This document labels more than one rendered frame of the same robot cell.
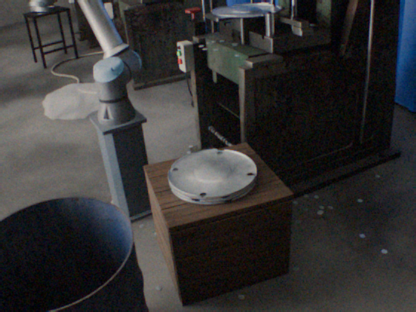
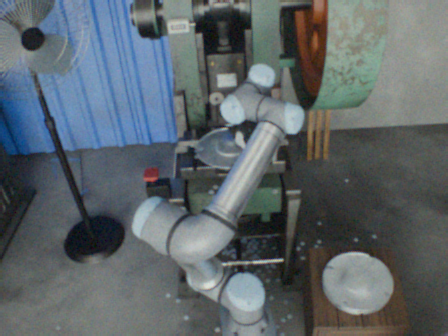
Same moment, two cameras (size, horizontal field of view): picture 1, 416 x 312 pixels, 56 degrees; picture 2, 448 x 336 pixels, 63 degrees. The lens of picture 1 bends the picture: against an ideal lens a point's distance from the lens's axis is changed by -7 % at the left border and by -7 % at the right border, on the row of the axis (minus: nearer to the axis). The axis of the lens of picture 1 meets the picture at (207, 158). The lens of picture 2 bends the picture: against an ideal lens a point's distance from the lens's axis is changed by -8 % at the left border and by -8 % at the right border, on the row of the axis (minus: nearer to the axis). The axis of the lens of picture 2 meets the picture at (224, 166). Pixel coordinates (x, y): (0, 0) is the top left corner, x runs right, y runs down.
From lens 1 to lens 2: 173 cm
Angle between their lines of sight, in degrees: 54
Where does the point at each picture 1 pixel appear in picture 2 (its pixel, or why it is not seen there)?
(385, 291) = (406, 252)
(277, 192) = (386, 254)
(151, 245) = not seen: outside the picture
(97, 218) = not seen: outside the picture
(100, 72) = (259, 299)
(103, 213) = not seen: outside the picture
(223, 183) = (376, 278)
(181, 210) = (392, 313)
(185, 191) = (379, 303)
